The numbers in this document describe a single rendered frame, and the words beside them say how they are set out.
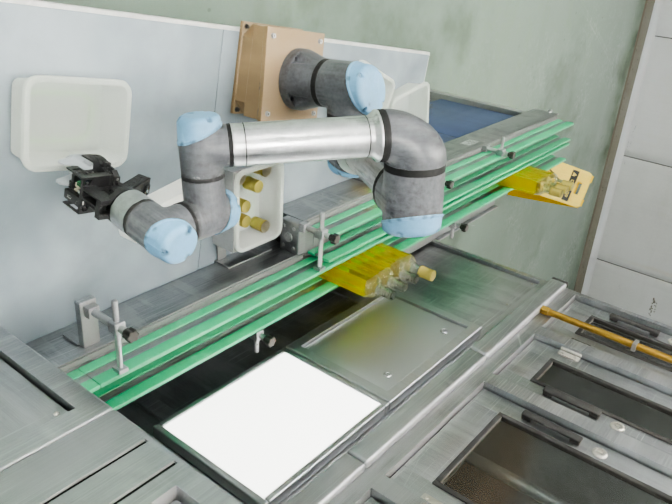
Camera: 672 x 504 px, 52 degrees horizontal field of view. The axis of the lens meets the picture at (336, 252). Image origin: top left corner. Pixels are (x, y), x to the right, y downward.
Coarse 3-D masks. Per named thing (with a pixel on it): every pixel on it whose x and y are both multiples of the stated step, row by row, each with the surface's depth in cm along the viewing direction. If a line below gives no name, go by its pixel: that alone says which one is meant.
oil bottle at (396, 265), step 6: (366, 252) 202; (372, 252) 202; (378, 252) 202; (372, 258) 199; (378, 258) 199; (384, 258) 199; (390, 258) 199; (396, 258) 199; (384, 264) 197; (390, 264) 196; (396, 264) 196; (402, 264) 197; (396, 270) 195; (396, 276) 196
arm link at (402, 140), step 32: (192, 128) 113; (224, 128) 116; (256, 128) 117; (288, 128) 118; (320, 128) 119; (352, 128) 120; (384, 128) 120; (416, 128) 122; (192, 160) 115; (224, 160) 117; (256, 160) 118; (288, 160) 120; (320, 160) 123; (384, 160) 124; (416, 160) 123
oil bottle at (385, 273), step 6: (354, 258) 198; (360, 258) 199; (366, 258) 199; (354, 264) 196; (360, 264) 195; (366, 264) 196; (372, 264) 196; (378, 264) 196; (372, 270) 193; (378, 270) 193; (384, 270) 193; (390, 270) 194; (384, 276) 191; (390, 276) 193; (384, 282) 192
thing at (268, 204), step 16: (240, 176) 168; (256, 176) 183; (272, 176) 182; (240, 192) 180; (272, 192) 184; (256, 208) 188; (272, 208) 186; (272, 224) 188; (240, 240) 181; (256, 240) 182
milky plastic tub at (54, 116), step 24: (24, 96) 119; (48, 96) 130; (72, 96) 134; (96, 96) 138; (120, 96) 137; (24, 120) 121; (48, 120) 132; (72, 120) 136; (96, 120) 140; (120, 120) 138; (24, 144) 122; (48, 144) 133; (72, 144) 137; (96, 144) 142; (120, 144) 139; (48, 168) 127
